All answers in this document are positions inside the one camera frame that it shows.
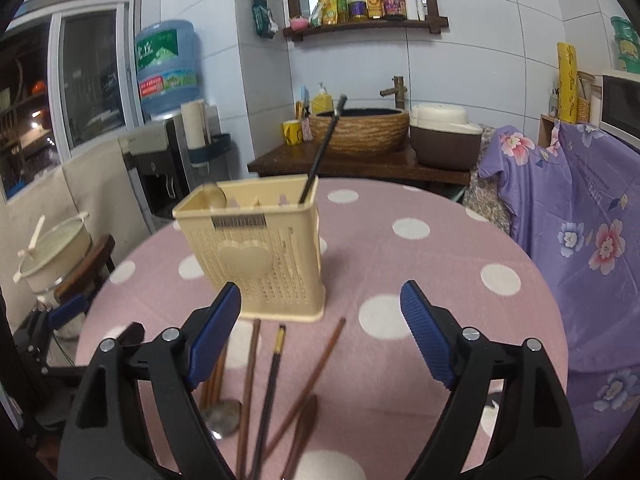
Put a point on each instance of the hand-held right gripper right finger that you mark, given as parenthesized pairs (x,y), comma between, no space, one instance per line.
(427,340)

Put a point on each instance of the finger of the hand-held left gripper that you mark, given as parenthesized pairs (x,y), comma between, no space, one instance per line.
(67,311)

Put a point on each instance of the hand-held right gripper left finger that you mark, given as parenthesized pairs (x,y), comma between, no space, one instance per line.
(215,340)

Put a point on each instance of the brown wooden chopstick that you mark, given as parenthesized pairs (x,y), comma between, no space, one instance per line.
(207,392)
(315,375)
(220,370)
(248,390)

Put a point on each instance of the black chopstick with gold band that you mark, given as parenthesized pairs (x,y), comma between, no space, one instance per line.
(270,390)

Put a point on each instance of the beige plastic utensil holder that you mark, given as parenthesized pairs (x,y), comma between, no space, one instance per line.
(280,270)

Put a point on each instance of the dark wooden spoon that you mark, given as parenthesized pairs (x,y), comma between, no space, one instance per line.
(302,425)

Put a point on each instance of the brown wooden stool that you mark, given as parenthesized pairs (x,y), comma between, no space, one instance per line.
(85,265)

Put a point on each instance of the cream pot with lid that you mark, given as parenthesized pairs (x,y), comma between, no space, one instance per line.
(55,255)

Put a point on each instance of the pink polka dot tablecloth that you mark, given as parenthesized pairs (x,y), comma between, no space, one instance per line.
(400,280)

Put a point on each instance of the metal spoon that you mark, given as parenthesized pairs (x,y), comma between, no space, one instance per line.
(224,417)

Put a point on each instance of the beige spoon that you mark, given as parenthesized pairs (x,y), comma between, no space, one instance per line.
(214,194)

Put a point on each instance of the brown patterned cloth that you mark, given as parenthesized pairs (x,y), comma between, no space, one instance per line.
(487,195)

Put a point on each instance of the grey water dispenser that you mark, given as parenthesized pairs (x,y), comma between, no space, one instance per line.
(155,170)

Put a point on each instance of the dark wooden counter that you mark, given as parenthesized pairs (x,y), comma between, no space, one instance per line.
(380,165)

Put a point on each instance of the teal cup holder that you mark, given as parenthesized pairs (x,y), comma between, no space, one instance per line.
(212,150)

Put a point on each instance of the purple floral cloth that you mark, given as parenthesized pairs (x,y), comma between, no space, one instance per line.
(575,220)

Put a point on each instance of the brown and white rice cooker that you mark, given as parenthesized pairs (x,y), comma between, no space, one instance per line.
(442,142)

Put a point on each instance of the woven pattern sink basin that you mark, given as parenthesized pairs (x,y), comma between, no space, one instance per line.
(365,132)

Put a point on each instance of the stack of paper cups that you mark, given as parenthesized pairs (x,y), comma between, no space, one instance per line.
(195,122)

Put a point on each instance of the yellow mug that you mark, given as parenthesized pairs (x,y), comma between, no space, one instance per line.
(292,133)

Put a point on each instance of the pink floral cup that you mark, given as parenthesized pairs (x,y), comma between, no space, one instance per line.
(308,132)

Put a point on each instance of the small wooden box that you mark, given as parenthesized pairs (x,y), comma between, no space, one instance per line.
(547,130)

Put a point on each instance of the bamboo style faucet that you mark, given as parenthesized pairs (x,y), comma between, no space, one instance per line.
(397,91)

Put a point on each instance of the yellow soap pump bottle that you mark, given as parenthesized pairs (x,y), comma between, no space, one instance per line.
(322,102)

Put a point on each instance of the blue water jug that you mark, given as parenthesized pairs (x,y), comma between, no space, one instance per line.
(167,65)

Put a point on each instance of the yellow wrap roll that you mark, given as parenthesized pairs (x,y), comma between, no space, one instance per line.
(568,85)

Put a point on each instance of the white microwave oven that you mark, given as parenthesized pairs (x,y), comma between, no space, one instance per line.
(622,110)

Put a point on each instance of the wooden framed mirror shelf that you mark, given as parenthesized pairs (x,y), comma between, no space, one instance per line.
(360,27)

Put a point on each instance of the green hanging packet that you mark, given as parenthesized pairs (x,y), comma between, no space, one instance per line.
(263,17)

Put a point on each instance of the pink bowl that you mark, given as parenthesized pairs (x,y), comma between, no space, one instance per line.
(300,23)

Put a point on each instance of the white squeeze bottle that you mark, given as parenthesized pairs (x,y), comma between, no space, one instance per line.
(411,5)

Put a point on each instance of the amber sauce bottle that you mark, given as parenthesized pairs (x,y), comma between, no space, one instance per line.
(374,4)

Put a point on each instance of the oil bottle purple label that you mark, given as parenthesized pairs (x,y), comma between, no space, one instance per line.
(357,5)

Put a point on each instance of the yellow seasoning packets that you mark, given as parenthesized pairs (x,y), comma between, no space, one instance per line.
(324,10)

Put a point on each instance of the beige wall cloth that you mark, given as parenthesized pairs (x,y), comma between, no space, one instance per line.
(95,200)

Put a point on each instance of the window with metal frame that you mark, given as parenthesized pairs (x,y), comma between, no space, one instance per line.
(90,80)

